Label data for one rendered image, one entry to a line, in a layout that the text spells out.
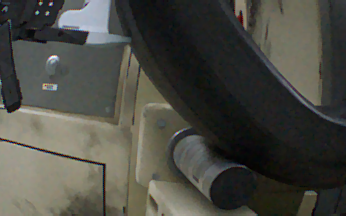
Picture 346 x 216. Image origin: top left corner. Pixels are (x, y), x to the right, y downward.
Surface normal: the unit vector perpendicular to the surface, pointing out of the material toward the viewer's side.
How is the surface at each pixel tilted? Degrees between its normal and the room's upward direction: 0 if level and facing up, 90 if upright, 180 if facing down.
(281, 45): 90
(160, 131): 90
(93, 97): 90
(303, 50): 90
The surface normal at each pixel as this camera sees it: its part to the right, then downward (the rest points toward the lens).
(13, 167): 0.09, 0.07
